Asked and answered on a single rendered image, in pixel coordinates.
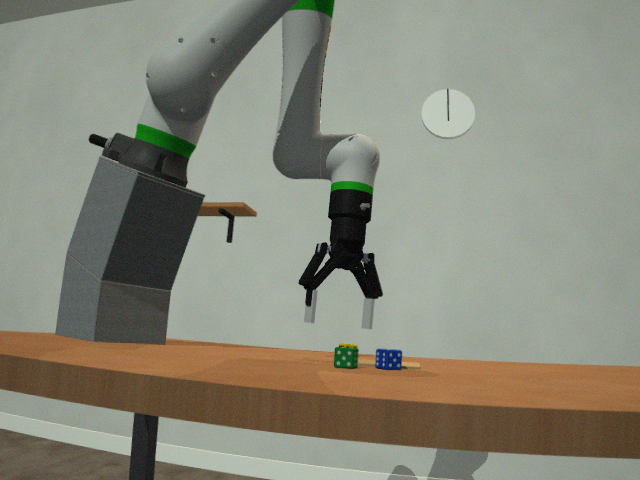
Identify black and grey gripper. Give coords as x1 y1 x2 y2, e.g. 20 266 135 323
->
299 217 383 329

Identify green die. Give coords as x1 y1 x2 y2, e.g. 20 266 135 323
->
334 347 359 369

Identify blue die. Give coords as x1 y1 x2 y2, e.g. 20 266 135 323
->
375 349 402 370

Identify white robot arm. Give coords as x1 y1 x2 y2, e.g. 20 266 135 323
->
89 0 380 223

